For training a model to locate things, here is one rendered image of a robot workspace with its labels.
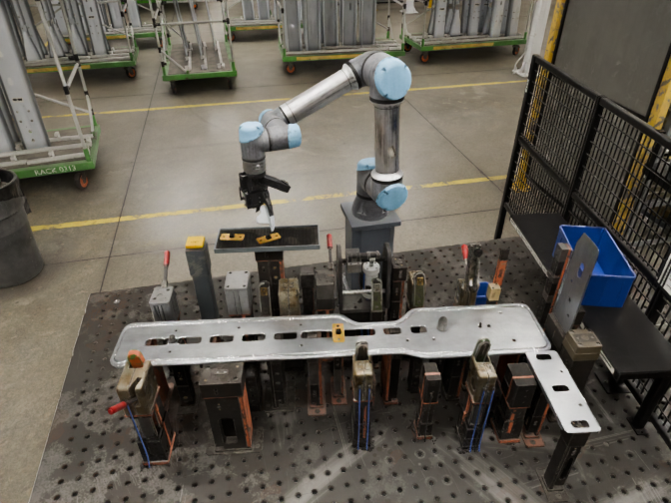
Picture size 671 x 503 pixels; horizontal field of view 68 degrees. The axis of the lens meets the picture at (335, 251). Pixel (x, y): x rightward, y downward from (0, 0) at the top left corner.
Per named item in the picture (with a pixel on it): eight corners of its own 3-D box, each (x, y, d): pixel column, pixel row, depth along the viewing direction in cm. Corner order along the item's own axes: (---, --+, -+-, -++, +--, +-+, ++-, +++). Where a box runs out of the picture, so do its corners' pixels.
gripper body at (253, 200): (240, 202, 169) (236, 169, 162) (264, 196, 172) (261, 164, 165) (248, 212, 163) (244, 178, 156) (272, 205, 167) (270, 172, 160)
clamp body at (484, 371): (457, 455, 158) (474, 382, 138) (448, 423, 168) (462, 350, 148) (485, 453, 158) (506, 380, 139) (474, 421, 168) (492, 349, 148)
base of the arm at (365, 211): (347, 205, 209) (347, 184, 204) (381, 201, 212) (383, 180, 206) (356, 223, 197) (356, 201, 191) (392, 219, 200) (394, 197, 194)
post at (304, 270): (305, 355, 193) (300, 273, 170) (305, 346, 197) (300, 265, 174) (318, 355, 193) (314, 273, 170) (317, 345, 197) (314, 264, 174)
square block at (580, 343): (548, 423, 167) (578, 347, 147) (539, 403, 174) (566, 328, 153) (572, 421, 168) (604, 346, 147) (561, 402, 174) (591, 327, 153)
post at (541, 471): (548, 502, 145) (575, 443, 128) (534, 467, 154) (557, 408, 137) (570, 501, 145) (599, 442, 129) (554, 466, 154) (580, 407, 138)
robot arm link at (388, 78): (391, 193, 196) (392, 48, 164) (409, 210, 184) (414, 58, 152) (363, 200, 193) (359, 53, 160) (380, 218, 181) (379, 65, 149)
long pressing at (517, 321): (104, 375, 148) (102, 371, 147) (125, 323, 167) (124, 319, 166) (555, 352, 155) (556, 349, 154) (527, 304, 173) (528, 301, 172)
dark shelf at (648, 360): (615, 380, 144) (618, 373, 142) (508, 220, 218) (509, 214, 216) (688, 376, 145) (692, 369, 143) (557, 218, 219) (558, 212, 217)
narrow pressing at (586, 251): (566, 337, 158) (598, 250, 139) (551, 313, 168) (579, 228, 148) (568, 337, 158) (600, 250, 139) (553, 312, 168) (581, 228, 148)
